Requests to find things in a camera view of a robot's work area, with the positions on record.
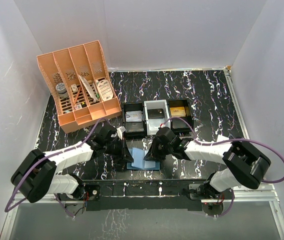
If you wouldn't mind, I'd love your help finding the black tray right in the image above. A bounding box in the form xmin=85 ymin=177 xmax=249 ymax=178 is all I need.
xmin=167 ymin=98 xmax=194 ymax=134

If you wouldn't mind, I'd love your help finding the white plastic bin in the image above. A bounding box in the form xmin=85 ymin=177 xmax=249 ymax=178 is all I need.
xmin=144 ymin=100 xmax=171 ymax=136

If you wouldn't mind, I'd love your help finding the black tray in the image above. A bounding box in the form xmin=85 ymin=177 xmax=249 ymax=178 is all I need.
xmin=167 ymin=98 xmax=194 ymax=134
xmin=122 ymin=102 xmax=147 ymax=140

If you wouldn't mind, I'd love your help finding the black tray left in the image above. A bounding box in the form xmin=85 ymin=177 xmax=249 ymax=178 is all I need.
xmin=122 ymin=102 xmax=147 ymax=140

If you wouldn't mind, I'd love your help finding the orange pencil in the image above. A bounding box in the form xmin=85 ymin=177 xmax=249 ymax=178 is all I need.
xmin=74 ymin=86 xmax=82 ymax=105

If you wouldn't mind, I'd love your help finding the silver card in tray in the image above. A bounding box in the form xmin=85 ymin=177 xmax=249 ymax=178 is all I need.
xmin=125 ymin=110 xmax=143 ymax=123

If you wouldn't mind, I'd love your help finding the small white eraser box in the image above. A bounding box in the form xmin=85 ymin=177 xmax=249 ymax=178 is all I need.
xmin=71 ymin=84 xmax=78 ymax=93

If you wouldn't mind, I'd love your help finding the blue leather card holder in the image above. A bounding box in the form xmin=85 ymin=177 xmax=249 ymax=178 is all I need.
xmin=127 ymin=147 xmax=160 ymax=171

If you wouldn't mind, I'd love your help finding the gold orange credit card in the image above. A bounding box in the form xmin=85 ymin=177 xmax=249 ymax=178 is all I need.
xmin=170 ymin=106 xmax=186 ymax=117

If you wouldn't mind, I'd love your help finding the roll of tape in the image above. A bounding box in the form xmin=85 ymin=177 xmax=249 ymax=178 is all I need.
xmin=56 ymin=82 xmax=69 ymax=99

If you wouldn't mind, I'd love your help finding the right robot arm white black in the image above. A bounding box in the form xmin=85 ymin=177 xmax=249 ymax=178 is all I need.
xmin=144 ymin=127 xmax=271 ymax=199

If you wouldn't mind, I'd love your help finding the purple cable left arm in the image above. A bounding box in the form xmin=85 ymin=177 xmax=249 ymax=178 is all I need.
xmin=4 ymin=117 xmax=112 ymax=218

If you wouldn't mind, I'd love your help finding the white labelled blister pack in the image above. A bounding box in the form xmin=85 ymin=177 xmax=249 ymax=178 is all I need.
xmin=96 ymin=79 xmax=114 ymax=101

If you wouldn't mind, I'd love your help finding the orange plastic file organizer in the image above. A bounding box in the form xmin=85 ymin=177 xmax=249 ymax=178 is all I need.
xmin=37 ymin=40 xmax=122 ymax=133

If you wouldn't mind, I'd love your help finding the white paper packet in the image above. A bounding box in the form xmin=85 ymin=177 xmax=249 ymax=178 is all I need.
xmin=78 ymin=75 xmax=98 ymax=102

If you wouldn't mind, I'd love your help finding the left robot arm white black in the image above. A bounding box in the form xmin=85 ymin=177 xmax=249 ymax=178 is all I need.
xmin=11 ymin=124 xmax=126 ymax=203

